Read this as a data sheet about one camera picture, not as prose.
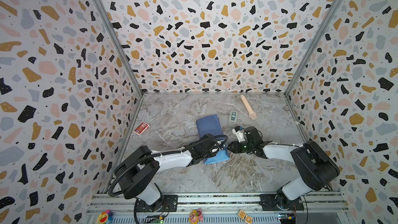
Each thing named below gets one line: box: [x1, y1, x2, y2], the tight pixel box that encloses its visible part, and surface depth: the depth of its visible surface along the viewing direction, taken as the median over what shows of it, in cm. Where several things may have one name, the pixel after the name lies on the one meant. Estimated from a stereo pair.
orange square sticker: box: [237, 209, 253, 224], surface depth 71 cm
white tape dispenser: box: [228, 109, 238, 128], surface depth 105 cm
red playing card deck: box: [132, 121, 150, 136], surface depth 102 cm
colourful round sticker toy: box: [96, 209, 113, 224], surface depth 70 cm
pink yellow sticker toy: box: [188, 208, 204, 224], surface depth 70 cm
